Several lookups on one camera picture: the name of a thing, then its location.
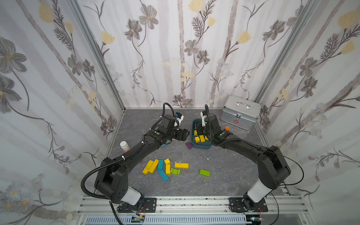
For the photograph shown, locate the long yellow block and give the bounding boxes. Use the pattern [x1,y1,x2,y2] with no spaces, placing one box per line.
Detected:
[149,159,159,174]
[199,135,205,143]
[174,163,189,169]

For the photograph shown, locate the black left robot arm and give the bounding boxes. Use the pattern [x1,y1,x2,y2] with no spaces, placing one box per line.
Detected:
[80,103,190,206]

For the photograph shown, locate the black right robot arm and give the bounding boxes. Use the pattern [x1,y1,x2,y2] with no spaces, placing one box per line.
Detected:
[196,105,292,210]

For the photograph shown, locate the purple wedge block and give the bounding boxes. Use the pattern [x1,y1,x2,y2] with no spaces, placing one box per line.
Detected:
[186,142,193,150]

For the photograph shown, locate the teal plastic bin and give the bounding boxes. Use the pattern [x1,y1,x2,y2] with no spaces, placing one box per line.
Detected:
[191,118,212,150]

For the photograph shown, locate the upright teal block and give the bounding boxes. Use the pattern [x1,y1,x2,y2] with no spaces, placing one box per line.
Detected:
[158,159,164,170]

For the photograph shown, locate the yellow upright block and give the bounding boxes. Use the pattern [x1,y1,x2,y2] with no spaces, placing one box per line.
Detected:
[166,164,171,175]

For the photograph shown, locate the silver metal case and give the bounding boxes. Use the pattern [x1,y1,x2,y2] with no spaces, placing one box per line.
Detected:
[220,95,261,132]

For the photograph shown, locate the green arch block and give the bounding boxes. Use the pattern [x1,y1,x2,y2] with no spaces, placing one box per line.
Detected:
[170,168,181,175]

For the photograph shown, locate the long teal block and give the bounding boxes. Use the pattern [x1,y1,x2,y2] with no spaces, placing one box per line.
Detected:
[157,169,169,182]

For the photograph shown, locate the green flat block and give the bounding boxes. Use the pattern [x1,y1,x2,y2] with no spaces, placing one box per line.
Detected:
[199,169,211,177]

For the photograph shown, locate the white cap orange bottle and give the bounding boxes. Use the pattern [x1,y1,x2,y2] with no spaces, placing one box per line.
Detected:
[120,141,130,152]

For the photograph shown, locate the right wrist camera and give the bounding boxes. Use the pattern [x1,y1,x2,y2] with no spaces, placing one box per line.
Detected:
[200,111,207,127]

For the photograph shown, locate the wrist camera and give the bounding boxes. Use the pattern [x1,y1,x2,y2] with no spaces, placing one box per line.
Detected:
[175,112,184,123]
[200,111,207,127]

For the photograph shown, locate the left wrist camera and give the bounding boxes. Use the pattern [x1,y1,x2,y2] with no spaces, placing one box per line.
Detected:
[175,112,184,123]

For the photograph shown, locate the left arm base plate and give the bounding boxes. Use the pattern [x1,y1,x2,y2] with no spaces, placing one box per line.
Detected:
[117,197,157,213]

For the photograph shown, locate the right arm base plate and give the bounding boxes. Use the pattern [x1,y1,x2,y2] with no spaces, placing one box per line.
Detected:
[228,197,268,213]

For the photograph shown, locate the aluminium rail frame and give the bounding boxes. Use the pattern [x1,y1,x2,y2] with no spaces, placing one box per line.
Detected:
[75,196,313,225]

